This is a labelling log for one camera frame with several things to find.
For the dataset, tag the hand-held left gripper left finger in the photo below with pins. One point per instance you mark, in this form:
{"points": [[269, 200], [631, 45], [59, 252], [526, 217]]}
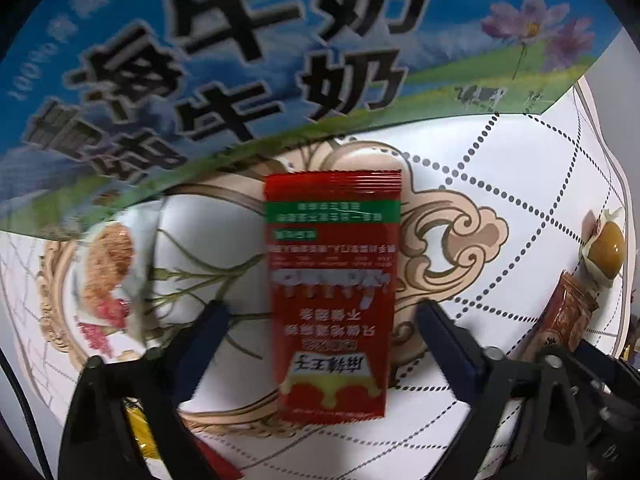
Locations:
{"points": [[197, 355]]}

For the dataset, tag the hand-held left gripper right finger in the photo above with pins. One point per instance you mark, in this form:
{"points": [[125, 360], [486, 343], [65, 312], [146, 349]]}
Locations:
{"points": [[450, 350]]}

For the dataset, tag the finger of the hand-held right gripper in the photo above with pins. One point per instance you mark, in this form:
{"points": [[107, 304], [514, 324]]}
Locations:
{"points": [[612, 400]]}

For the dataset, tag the red sauce packet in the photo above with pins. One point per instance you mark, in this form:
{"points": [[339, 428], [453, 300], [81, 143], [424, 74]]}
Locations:
{"points": [[330, 300]]}

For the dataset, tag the printed cardboard box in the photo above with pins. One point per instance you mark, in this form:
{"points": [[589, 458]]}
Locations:
{"points": [[250, 75]]}

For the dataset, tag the brown snack packet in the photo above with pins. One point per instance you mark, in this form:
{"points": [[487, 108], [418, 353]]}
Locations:
{"points": [[567, 315]]}

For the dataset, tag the yellow snack packet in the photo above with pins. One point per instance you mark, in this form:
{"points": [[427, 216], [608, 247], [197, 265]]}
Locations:
{"points": [[142, 435]]}

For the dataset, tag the red triangular packet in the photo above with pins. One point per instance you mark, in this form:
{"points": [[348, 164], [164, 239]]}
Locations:
{"points": [[220, 462]]}

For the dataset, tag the white food picture packet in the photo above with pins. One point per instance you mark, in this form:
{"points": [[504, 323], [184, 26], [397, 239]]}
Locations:
{"points": [[110, 280]]}

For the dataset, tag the braised egg packet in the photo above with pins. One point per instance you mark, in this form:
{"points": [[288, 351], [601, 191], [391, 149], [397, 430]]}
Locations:
{"points": [[607, 250]]}

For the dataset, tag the white quilted floral blanket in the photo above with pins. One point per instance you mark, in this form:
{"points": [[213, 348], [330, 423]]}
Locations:
{"points": [[525, 195]]}

